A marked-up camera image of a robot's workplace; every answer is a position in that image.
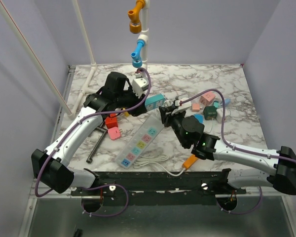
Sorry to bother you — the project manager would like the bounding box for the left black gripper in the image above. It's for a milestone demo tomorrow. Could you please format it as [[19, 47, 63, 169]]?
[[115, 85, 148, 117]]

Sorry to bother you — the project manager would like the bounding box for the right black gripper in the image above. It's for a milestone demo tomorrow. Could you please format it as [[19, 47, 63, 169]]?
[[159, 104, 188, 148]]

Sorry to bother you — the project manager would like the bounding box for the teal USB power strip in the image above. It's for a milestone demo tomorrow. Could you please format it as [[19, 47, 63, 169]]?
[[145, 94, 166, 111]]

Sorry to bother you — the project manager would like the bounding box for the salmon plug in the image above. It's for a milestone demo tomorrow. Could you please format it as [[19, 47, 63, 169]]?
[[191, 103, 201, 112]]

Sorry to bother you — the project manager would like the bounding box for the red cube socket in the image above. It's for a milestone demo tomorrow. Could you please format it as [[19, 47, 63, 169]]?
[[105, 117, 118, 129]]

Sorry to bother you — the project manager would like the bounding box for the light blue plug adapter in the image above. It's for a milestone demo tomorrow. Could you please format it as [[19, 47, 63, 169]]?
[[193, 114, 204, 123]]

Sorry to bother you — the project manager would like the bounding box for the pink plug adapter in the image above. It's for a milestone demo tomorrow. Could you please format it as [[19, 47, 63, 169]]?
[[108, 127, 121, 140]]

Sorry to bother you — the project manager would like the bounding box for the pink cube socket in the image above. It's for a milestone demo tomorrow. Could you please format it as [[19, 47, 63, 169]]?
[[199, 91, 216, 106]]

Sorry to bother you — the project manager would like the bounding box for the dark green tiger cube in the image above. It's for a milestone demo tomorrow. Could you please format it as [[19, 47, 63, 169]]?
[[203, 106, 218, 120]]

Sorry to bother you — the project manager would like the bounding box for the white long power strip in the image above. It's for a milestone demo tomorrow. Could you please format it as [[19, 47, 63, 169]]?
[[115, 115, 164, 169]]

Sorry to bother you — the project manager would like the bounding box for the orange power strip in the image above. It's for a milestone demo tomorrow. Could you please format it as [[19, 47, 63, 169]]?
[[182, 155, 198, 170]]

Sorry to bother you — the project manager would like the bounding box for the teal cube plug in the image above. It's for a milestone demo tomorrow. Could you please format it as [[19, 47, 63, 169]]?
[[213, 101, 222, 109]]

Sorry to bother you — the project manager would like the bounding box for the small light blue plug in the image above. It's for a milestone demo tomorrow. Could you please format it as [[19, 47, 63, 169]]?
[[224, 98, 231, 106]]

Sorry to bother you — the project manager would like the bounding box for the yellow cube socket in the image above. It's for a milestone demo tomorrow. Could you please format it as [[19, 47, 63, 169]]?
[[122, 108, 130, 117]]

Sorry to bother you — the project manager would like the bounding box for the white tiger cube socket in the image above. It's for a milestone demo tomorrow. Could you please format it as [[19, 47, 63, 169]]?
[[216, 108, 231, 123]]

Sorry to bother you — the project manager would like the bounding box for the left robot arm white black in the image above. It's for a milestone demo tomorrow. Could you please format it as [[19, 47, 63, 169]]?
[[31, 68, 151, 198]]

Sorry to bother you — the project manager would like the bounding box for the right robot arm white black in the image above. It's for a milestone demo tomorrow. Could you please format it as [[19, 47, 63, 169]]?
[[159, 106, 296, 196]]

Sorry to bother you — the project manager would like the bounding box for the blue valve fitting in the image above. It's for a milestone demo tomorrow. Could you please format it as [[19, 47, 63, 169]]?
[[131, 39, 146, 68]]

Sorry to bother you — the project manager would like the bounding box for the orange valve fitting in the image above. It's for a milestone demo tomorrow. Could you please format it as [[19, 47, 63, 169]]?
[[128, 0, 146, 34]]

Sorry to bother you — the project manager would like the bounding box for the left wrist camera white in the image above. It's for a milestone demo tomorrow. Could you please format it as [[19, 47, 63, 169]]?
[[132, 73, 149, 98]]

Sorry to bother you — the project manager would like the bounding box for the thin light blue cable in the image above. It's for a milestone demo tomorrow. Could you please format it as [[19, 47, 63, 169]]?
[[207, 110, 234, 135]]

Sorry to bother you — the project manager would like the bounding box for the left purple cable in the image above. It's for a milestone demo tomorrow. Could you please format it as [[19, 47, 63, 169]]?
[[34, 68, 152, 218]]

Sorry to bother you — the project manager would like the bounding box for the white PVC pipe frame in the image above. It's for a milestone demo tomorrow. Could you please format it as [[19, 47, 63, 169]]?
[[0, 0, 151, 119]]

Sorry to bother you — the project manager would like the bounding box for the dark metal T-handle tool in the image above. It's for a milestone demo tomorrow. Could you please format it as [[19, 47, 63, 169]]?
[[86, 127, 108, 164]]

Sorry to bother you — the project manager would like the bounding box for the black mounting rail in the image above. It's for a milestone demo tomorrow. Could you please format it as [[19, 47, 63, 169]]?
[[71, 168, 246, 207]]

